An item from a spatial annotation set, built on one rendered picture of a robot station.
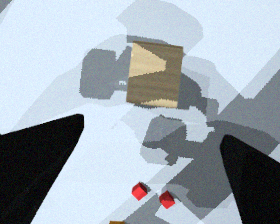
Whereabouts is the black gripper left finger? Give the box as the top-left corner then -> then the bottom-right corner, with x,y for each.
0,113 -> 85,224

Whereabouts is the red block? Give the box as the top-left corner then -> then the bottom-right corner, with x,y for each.
159,191 -> 175,209
131,182 -> 147,201

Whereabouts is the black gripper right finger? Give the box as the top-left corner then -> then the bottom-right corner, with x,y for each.
220,134 -> 280,224

